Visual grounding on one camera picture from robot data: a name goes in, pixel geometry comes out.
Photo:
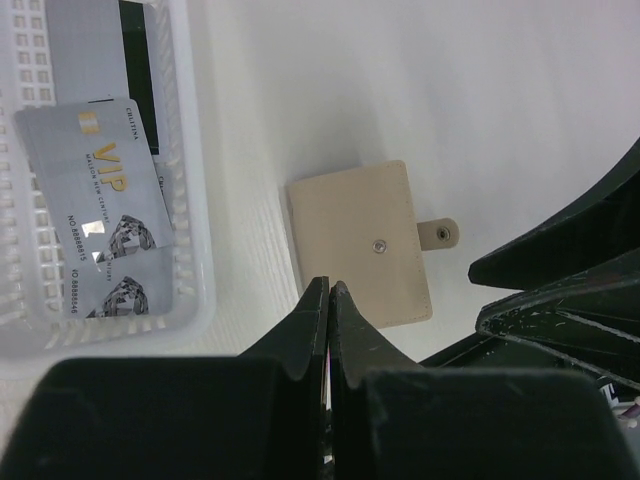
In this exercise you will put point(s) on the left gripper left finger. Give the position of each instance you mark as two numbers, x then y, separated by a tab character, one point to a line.
256	415

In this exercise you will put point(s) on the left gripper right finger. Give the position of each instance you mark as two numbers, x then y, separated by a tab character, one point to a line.
395	419

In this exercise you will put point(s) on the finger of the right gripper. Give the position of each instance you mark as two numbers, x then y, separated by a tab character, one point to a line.
600	225

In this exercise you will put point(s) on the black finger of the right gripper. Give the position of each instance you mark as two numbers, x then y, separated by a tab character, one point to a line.
590	318

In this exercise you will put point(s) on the beige card holder wallet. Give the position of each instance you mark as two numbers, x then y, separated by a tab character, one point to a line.
358	226

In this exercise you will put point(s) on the clear plastic card tray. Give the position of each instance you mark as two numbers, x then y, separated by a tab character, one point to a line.
35	331

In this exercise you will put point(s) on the upper VIP card in tray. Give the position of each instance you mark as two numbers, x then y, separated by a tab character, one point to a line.
140	284

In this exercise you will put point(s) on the card with purple logo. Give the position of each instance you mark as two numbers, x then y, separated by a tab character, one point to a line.
93	163

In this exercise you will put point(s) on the striped card in tray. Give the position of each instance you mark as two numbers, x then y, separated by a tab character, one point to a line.
101	50

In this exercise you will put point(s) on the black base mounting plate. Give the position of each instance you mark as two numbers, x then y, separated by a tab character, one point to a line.
465	352

